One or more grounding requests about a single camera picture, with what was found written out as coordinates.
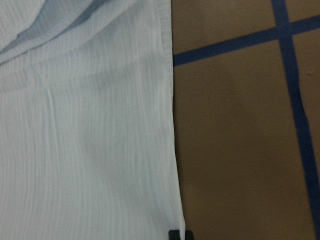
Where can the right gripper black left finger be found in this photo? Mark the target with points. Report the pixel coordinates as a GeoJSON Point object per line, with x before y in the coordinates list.
{"type": "Point", "coordinates": [173, 234]}

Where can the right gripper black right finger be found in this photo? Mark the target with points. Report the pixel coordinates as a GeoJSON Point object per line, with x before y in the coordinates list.
{"type": "Point", "coordinates": [189, 235]}

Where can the light blue button shirt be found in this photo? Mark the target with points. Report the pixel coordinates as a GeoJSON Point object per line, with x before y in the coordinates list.
{"type": "Point", "coordinates": [87, 143]}

